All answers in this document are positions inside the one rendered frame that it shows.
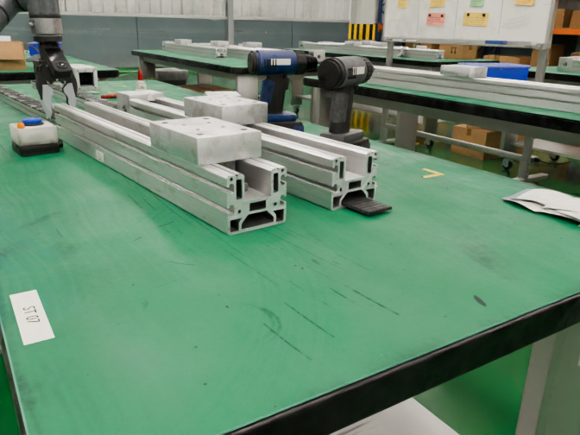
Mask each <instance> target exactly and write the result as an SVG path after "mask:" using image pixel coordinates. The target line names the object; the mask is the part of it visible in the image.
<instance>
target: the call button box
mask: <svg viewBox="0 0 580 435"><path fill-rule="evenodd" d="M16 125H17V123H11V124H10V125H9V131H10V136H11V140H12V141H13V142H12V148H13V150H14V151H15V152H17V153H18V154H19V155H20V156H21V157H23V156H31V155H39V154H53V153H59V152H60V148H63V141H62V140H58V134H57V127H56V126H55V125H53V124H51V123H49V122H47V121H42V123H35V124H24V125H25V128H24V129H18V128H17V126H16Z"/></svg>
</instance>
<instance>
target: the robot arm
mask: <svg viewBox="0 0 580 435"><path fill-rule="evenodd" d="M19 12H28V14H29V18H30V21H31V22H29V23H28V25H29V26H31V29H32V34H33V35H35V36H33V37H34V41H36V42H38V45H39V50H40V56H41V57H40V58H39V59H38V60H33V64H34V70H35V69H36V70H35V85H36V89H37V91H38V93H39V95H40V98H41V104H42V107H43V110H44V111H45V113H46V115H47V117H48V118H49V119H52V115H53V112H52V101H51V97H52V96H53V92H54V90H53V89H52V88H51V87H50V86H48V85H47V81H48V82H49V84H50V85H52V84H53V82H55V81H59V82H60V83H62V84H64V86H63V87H62V91H63V93H64V94H65V95H66V102H67V104H68V105H70V106H72V107H74V108H76V101H77V91H78V83H77V80H76V78H75V76H74V74H73V69H72V67H71V65H70V64H69V62H68V60H67V59H66V57H65V55H64V54H63V53H62V51H61V49H60V47H59V46H58V45H56V41H63V36H62V34H63V28H62V22H61V18H60V6H59V0H0V32H1V31H2V30H3V29H4V28H5V27H6V26H7V25H8V24H9V22H10V21H11V20H12V19H13V18H14V17H15V16H16V15H17V13H19ZM36 75H37V76H36ZM64 81H66V82H64Z"/></svg>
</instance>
